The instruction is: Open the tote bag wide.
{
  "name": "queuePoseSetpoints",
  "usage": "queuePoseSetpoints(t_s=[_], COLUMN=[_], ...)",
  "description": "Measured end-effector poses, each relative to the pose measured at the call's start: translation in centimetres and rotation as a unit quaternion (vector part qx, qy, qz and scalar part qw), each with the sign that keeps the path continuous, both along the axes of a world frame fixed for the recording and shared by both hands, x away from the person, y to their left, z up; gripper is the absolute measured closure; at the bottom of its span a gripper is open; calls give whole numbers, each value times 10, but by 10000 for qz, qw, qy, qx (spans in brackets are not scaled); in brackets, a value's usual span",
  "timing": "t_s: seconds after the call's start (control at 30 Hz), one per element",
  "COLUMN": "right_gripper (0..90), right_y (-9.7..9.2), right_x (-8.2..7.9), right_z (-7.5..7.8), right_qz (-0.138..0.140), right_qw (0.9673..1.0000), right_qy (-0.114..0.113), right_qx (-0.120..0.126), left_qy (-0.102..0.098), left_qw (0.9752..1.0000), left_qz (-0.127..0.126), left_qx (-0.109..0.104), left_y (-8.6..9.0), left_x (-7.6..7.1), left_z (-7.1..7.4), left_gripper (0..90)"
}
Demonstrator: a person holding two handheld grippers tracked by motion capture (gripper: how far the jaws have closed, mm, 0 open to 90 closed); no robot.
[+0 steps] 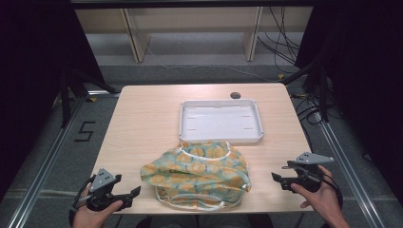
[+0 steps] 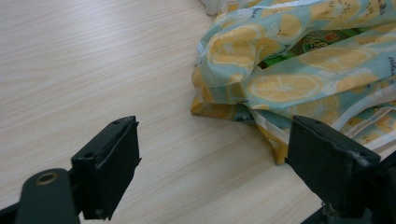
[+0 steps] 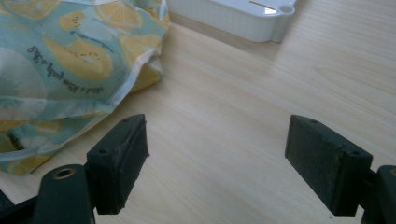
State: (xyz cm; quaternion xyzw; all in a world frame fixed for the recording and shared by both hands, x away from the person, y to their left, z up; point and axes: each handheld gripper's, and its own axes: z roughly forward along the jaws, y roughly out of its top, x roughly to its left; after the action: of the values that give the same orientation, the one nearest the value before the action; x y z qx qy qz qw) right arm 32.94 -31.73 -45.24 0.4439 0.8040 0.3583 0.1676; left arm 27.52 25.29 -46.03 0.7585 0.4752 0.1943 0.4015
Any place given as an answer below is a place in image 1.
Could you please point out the black curtain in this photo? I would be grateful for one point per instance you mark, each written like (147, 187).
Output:
(34, 79)
(364, 72)

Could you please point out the white plastic tray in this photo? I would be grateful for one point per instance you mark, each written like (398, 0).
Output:
(221, 122)

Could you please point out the black metal stand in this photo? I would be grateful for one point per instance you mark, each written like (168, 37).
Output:
(321, 91)
(68, 95)

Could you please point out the person's left hand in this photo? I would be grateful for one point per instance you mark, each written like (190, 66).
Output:
(92, 218)

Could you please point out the green orange patterned cloth bag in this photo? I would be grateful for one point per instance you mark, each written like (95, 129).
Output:
(196, 175)

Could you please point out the aluminium floor rail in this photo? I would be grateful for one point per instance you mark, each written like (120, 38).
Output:
(41, 171)
(348, 171)

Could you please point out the white desk leg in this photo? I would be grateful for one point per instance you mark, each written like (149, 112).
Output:
(252, 33)
(137, 34)

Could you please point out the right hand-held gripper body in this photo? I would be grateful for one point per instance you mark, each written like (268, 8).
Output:
(309, 158)

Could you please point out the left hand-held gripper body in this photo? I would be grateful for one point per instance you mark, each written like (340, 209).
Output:
(101, 181)

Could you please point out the person's right hand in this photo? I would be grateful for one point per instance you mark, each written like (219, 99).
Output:
(326, 199)

